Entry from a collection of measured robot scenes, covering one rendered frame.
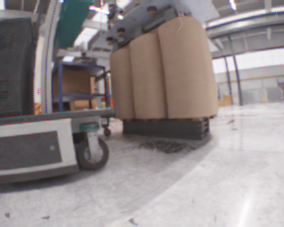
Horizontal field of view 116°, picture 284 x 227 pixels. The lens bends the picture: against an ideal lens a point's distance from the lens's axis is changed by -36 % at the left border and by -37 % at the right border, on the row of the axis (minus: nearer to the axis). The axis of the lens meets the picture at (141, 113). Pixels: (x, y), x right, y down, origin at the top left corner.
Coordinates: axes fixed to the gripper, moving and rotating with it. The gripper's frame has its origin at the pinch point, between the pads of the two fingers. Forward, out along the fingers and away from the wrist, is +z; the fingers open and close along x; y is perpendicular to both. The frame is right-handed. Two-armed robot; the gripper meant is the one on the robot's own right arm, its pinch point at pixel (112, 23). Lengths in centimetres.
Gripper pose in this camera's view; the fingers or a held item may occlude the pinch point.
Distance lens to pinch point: 113.6
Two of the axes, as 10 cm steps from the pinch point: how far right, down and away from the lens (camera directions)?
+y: -8.1, 0.9, -5.9
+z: 0.9, 10.0, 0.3
